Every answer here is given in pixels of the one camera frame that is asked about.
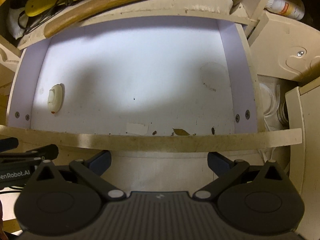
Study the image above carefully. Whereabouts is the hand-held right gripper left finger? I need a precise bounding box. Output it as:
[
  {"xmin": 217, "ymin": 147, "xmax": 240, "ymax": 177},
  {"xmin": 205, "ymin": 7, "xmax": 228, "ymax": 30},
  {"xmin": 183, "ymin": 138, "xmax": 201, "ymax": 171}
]
[{"xmin": 36, "ymin": 150, "xmax": 126, "ymax": 202}]

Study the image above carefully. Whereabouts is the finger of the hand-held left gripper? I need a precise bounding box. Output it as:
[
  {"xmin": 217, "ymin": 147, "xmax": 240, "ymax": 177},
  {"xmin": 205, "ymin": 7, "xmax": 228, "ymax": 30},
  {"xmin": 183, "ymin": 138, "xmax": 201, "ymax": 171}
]
[
  {"xmin": 25, "ymin": 144, "xmax": 59, "ymax": 161},
  {"xmin": 0, "ymin": 137, "xmax": 19, "ymax": 153}
]

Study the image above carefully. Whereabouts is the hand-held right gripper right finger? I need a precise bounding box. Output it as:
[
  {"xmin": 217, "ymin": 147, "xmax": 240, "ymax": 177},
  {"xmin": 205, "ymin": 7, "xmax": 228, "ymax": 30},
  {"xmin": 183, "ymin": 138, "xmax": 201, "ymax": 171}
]
[{"xmin": 192, "ymin": 151, "xmax": 287, "ymax": 202}]

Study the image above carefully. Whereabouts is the small white plastic bottle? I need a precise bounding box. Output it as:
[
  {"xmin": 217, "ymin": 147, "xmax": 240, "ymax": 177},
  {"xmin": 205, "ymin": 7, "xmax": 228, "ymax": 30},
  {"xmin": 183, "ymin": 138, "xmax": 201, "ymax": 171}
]
[{"xmin": 47, "ymin": 83, "xmax": 65, "ymax": 114}]

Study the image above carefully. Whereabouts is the cream wooden drawer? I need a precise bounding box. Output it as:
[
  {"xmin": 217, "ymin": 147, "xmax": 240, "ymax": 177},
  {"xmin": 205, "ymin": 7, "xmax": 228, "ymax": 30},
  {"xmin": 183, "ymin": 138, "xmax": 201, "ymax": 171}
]
[{"xmin": 0, "ymin": 14, "xmax": 303, "ymax": 154}]

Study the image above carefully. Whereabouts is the glass jar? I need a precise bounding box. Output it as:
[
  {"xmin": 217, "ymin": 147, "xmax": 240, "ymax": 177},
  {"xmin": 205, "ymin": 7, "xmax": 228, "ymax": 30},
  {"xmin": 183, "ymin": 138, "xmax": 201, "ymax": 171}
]
[{"xmin": 277, "ymin": 102, "xmax": 290, "ymax": 126}]

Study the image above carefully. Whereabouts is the cream side cabinet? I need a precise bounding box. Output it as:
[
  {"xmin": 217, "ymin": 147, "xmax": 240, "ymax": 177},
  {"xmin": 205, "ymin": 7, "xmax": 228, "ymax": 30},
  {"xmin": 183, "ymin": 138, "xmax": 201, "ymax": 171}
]
[{"xmin": 285, "ymin": 80, "xmax": 320, "ymax": 233}]

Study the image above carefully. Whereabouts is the white plastic bag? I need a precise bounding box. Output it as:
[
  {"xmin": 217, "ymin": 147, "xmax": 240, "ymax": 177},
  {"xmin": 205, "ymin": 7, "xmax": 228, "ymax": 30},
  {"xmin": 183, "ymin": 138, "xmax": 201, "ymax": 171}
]
[{"xmin": 8, "ymin": 6, "xmax": 28, "ymax": 40}]

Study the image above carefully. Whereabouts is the cream wooden desk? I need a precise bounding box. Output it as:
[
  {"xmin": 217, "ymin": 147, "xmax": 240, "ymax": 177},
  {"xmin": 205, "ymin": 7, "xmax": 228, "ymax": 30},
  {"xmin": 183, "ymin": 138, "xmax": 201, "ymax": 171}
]
[{"xmin": 0, "ymin": 0, "xmax": 320, "ymax": 160}]

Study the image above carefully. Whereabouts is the white bottle orange label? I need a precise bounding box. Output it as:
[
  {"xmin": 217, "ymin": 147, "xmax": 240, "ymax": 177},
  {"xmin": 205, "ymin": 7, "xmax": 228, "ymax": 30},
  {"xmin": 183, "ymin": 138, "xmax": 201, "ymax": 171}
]
[{"xmin": 265, "ymin": 0, "xmax": 306, "ymax": 21}]

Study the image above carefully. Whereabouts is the wooden handle hammer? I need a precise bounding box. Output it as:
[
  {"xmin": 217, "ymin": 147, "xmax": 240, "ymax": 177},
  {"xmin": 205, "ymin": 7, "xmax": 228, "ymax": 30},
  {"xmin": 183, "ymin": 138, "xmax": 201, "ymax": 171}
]
[{"xmin": 43, "ymin": 0, "xmax": 245, "ymax": 39}]

